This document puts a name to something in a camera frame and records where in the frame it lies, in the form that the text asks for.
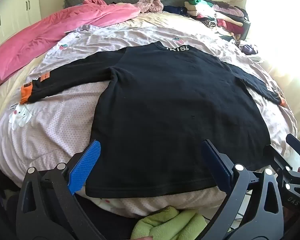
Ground cream wardrobe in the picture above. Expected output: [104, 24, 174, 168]
[0, 0, 42, 53]

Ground white plastic bag of clothes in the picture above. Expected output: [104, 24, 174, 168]
[236, 39, 260, 56]

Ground lilac printed blanket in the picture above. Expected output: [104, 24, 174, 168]
[0, 24, 298, 218]

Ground beige bed sheet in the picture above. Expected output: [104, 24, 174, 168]
[0, 11, 240, 155]

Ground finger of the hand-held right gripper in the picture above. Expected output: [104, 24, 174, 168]
[286, 134, 300, 173]
[264, 144, 294, 177]

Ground navy garment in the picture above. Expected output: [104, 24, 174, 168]
[163, 5, 190, 16]

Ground pink quilt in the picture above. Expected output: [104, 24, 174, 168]
[0, 0, 141, 93]

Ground black t-shirt orange print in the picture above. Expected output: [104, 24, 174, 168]
[21, 41, 288, 198]

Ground cream curtain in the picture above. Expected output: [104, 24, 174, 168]
[246, 0, 300, 137]

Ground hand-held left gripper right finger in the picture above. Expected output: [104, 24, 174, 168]
[201, 139, 287, 240]

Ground pile of folded clothes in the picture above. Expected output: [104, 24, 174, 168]
[184, 0, 252, 41]

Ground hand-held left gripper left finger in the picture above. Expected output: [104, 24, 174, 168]
[16, 140, 108, 240]

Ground pink fluffy garment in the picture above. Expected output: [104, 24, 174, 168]
[136, 0, 164, 14]

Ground green fleece cloth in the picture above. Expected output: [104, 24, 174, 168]
[130, 206, 208, 240]

